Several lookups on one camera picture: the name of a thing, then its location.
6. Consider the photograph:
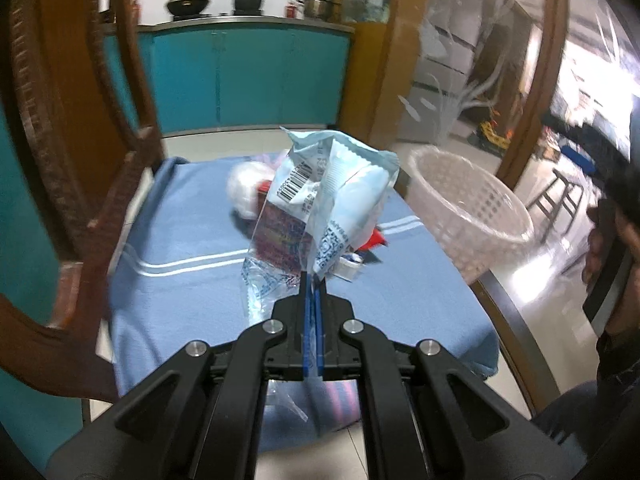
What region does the person's right hand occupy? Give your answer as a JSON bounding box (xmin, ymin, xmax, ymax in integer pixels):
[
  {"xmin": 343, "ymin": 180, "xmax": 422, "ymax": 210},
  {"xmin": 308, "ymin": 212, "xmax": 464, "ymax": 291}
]
[{"xmin": 582, "ymin": 204, "xmax": 632, "ymax": 287}]

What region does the steel canister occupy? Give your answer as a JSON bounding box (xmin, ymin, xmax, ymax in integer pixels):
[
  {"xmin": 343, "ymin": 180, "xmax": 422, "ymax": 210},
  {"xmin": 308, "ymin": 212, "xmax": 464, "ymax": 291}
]
[{"xmin": 304, "ymin": 0, "xmax": 341, "ymax": 21}]

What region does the small white round container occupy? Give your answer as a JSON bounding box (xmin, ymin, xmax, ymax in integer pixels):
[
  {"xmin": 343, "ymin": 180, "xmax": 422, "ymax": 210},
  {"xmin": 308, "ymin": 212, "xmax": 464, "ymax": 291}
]
[{"xmin": 334, "ymin": 252, "xmax": 367, "ymax": 282}]

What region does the light blue packet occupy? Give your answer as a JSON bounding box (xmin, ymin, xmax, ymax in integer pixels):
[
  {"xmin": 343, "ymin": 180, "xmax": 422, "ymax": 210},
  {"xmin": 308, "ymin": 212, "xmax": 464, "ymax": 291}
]
[{"xmin": 272, "ymin": 127, "xmax": 401, "ymax": 281}]

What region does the brown wooden chair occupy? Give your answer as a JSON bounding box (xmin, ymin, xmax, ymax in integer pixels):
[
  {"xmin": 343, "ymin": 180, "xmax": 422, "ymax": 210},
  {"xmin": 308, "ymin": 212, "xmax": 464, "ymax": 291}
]
[{"xmin": 0, "ymin": 0, "xmax": 168, "ymax": 403}]

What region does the black wok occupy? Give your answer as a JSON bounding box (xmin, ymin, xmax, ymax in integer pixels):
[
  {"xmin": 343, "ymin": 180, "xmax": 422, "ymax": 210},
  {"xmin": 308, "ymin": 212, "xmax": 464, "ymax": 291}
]
[{"xmin": 166, "ymin": 0, "xmax": 208, "ymax": 18}]

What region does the blue striped cloth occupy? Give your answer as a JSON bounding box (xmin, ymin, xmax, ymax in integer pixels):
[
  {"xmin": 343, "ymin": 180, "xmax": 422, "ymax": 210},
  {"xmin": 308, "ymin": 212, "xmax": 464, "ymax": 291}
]
[{"xmin": 107, "ymin": 152, "xmax": 501, "ymax": 453}]

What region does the yellow toy vehicle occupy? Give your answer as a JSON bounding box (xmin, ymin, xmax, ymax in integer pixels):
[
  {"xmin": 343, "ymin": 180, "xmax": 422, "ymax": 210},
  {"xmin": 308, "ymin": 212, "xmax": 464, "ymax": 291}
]
[{"xmin": 475, "ymin": 119, "xmax": 512, "ymax": 152}]

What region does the white plastic basket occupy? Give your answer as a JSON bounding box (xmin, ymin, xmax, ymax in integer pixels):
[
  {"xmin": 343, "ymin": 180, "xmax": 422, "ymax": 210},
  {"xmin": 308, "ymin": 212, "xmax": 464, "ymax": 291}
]
[{"xmin": 406, "ymin": 147, "xmax": 536, "ymax": 286}]

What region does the white and blue packet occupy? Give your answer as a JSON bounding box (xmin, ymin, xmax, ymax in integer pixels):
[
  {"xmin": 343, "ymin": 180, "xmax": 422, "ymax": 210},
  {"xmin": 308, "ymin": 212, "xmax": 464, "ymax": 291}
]
[{"xmin": 226, "ymin": 159, "xmax": 281, "ymax": 221}]

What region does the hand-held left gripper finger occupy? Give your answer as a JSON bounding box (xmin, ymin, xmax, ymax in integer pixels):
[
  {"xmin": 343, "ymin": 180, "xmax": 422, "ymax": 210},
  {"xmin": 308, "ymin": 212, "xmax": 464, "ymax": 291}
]
[
  {"xmin": 47, "ymin": 272, "xmax": 312, "ymax": 480},
  {"xmin": 311, "ymin": 272, "xmax": 588, "ymax": 480}
]

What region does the wooden etched glass door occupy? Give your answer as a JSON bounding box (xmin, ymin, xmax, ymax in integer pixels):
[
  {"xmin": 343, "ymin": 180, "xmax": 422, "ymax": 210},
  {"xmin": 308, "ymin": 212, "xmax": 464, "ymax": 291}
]
[{"xmin": 330, "ymin": 0, "xmax": 571, "ymax": 201}]

